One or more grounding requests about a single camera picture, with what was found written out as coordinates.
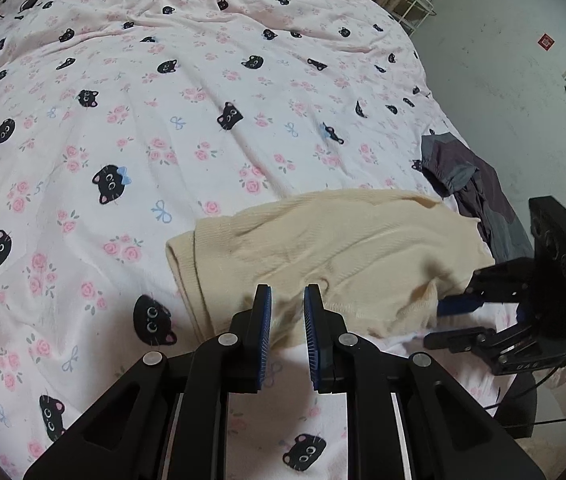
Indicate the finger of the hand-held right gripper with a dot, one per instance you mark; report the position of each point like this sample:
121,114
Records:
453,339
458,306

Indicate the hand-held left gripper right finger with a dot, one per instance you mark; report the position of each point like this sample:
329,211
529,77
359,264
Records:
310,345

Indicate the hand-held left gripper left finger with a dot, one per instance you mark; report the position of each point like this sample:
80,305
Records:
264,340

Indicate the cream knit sweater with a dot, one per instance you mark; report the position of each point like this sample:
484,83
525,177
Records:
353,250

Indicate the grey purple jacket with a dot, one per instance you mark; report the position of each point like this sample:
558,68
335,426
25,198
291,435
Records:
483,190

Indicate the pink cat-print duvet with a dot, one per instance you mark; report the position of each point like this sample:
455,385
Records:
163,110

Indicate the white shelf rack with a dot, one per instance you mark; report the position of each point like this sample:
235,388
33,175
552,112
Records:
413,12

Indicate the red wall sticker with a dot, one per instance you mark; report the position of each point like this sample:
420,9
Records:
545,42

